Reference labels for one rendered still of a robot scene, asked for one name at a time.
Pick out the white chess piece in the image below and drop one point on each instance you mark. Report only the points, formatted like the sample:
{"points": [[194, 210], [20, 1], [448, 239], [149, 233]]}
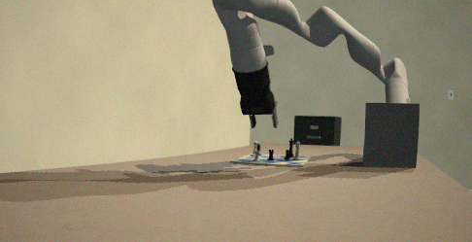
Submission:
{"points": [[256, 156]]}

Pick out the blue and cream chessboard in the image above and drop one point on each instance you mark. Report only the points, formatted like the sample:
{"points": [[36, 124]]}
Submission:
{"points": [[279, 161]]}

